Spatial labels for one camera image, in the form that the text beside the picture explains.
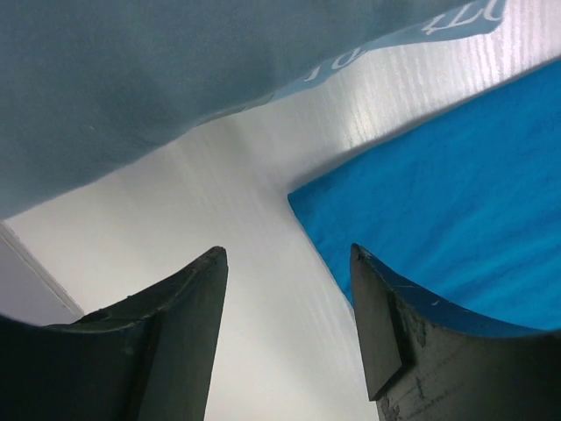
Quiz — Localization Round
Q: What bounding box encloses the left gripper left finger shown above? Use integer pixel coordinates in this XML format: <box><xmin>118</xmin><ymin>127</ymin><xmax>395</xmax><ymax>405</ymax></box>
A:
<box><xmin>1</xmin><ymin>246</ymin><xmax>228</xmax><ymax>420</ymax></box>

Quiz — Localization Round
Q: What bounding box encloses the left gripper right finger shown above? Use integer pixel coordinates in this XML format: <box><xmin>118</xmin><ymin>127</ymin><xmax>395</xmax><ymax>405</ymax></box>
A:
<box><xmin>350</xmin><ymin>245</ymin><xmax>560</xmax><ymax>420</ymax></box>

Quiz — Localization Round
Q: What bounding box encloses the bright blue t shirt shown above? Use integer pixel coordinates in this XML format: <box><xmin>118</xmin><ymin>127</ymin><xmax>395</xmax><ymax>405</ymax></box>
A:
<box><xmin>288</xmin><ymin>61</ymin><xmax>560</xmax><ymax>330</ymax></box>

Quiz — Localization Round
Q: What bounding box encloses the folded grey-blue t shirt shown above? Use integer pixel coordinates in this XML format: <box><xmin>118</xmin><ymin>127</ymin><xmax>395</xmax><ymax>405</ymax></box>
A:
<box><xmin>1</xmin><ymin>1</ymin><xmax>448</xmax><ymax>218</ymax></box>

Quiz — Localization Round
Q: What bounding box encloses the folded light blue printed shirt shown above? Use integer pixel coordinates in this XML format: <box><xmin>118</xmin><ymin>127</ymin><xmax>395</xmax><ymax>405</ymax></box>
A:
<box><xmin>201</xmin><ymin>0</ymin><xmax>507</xmax><ymax>124</ymax></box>

